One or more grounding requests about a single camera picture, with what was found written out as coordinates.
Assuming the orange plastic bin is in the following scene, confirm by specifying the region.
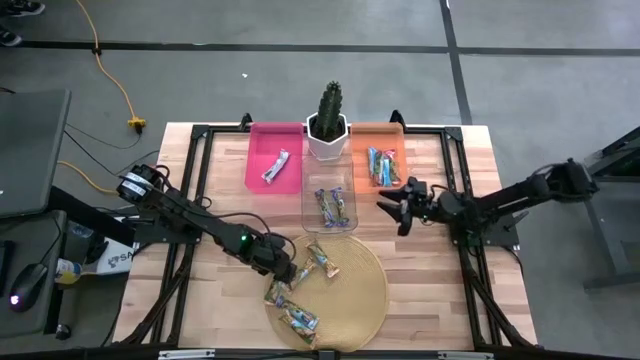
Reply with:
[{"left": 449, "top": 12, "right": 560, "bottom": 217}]
[{"left": 349, "top": 122, "right": 410, "bottom": 195}]

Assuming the yellow extension cable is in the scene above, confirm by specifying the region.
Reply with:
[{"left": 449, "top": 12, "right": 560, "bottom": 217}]
[
  {"left": 73, "top": 0, "right": 149, "bottom": 135},
  {"left": 56, "top": 159, "right": 121, "bottom": 195}
]

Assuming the red-ended granola bar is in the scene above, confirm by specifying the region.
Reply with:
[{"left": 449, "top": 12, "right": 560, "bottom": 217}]
[{"left": 387, "top": 148, "right": 403, "bottom": 185}]

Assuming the silver metal bracket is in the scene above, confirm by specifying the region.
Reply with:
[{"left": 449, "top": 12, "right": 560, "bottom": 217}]
[
  {"left": 438, "top": 350, "right": 495, "bottom": 360},
  {"left": 158, "top": 349, "right": 216, "bottom": 360}
]

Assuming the thin black floor cable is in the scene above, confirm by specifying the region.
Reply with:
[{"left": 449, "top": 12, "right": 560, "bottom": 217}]
[{"left": 63, "top": 129, "right": 161, "bottom": 178}]

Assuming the white printed cardboard box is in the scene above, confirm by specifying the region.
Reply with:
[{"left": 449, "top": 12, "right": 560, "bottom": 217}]
[{"left": 93, "top": 238, "right": 136, "bottom": 277}]

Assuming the green cactus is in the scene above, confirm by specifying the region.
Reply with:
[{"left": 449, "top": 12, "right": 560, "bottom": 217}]
[{"left": 316, "top": 80, "right": 345, "bottom": 142}]

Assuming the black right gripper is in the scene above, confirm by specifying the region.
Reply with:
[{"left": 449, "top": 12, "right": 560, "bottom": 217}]
[{"left": 377, "top": 177, "right": 444, "bottom": 236}]

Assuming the person's shoe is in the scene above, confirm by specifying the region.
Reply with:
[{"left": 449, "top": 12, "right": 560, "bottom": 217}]
[
  {"left": 0, "top": 27, "right": 22, "bottom": 49},
  {"left": 4, "top": 0, "right": 46, "bottom": 19}
]

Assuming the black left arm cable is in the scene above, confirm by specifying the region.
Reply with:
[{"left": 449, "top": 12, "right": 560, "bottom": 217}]
[{"left": 199, "top": 211, "right": 297, "bottom": 251}]

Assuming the white hexagonal plant pot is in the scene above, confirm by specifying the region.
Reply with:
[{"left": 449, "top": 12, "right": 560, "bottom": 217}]
[{"left": 305, "top": 112, "right": 350, "bottom": 162}]

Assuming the black metal beam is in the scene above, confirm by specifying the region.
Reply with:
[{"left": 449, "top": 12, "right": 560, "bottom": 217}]
[{"left": 48, "top": 185, "right": 137, "bottom": 247}]

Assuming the blue granola bar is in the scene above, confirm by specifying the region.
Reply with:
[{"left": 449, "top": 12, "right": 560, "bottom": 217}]
[
  {"left": 367, "top": 146, "right": 380, "bottom": 184},
  {"left": 377, "top": 149, "right": 392, "bottom": 189}
]

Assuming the dark grey laptop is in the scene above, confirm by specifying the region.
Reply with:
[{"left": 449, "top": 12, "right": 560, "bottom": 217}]
[{"left": 0, "top": 89, "right": 72, "bottom": 220}]

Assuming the grey desk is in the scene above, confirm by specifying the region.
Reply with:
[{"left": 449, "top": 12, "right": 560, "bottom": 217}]
[{"left": 0, "top": 209, "right": 69, "bottom": 337}]

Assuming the round woven placemat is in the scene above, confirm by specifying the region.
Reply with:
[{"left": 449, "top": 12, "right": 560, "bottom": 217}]
[{"left": 264, "top": 232, "right": 390, "bottom": 351}]

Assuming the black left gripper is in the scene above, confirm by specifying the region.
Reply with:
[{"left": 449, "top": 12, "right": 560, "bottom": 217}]
[{"left": 252, "top": 233, "right": 302, "bottom": 286}]

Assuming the clear plastic bin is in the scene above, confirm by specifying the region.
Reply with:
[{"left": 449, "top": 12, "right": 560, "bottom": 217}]
[{"left": 299, "top": 152, "right": 359, "bottom": 234}]

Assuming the black computer mouse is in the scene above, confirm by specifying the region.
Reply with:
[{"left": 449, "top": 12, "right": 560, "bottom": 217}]
[{"left": 8, "top": 263, "right": 49, "bottom": 314}]

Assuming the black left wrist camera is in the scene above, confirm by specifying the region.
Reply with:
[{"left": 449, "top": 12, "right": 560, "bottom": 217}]
[{"left": 259, "top": 232, "right": 289, "bottom": 254}]

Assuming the yellow-labelled bottle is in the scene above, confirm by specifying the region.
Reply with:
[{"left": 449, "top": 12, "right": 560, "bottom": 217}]
[{"left": 53, "top": 257, "right": 85, "bottom": 286}]

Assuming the pink plastic bin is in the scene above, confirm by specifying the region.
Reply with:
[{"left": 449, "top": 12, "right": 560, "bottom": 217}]
[{"left": 244, "top": 122, "right": 305, "bottom": 195}]

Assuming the dark metal table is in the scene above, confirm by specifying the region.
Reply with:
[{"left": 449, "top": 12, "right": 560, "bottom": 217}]
[{"left": 549, "top": 124, "right": 640, "bottom": 291}]

